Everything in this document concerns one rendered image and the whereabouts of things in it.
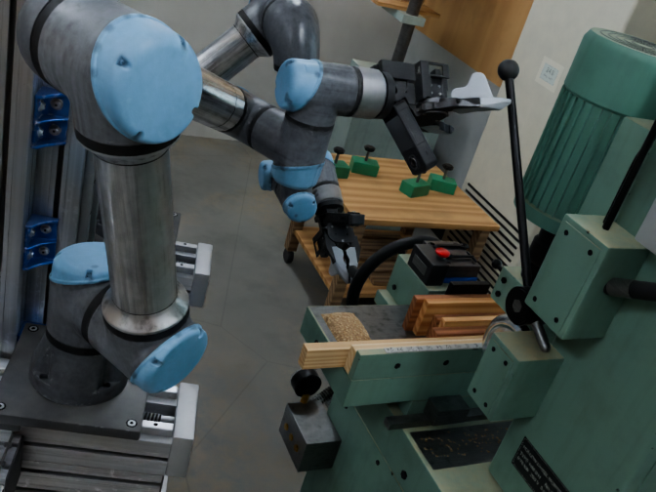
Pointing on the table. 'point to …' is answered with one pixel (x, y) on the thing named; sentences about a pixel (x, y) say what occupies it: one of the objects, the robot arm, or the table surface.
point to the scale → (432, 348)
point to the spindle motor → (588, 121)
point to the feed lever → (516, 307)
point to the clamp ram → (468, 287)
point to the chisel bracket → (511, 277)
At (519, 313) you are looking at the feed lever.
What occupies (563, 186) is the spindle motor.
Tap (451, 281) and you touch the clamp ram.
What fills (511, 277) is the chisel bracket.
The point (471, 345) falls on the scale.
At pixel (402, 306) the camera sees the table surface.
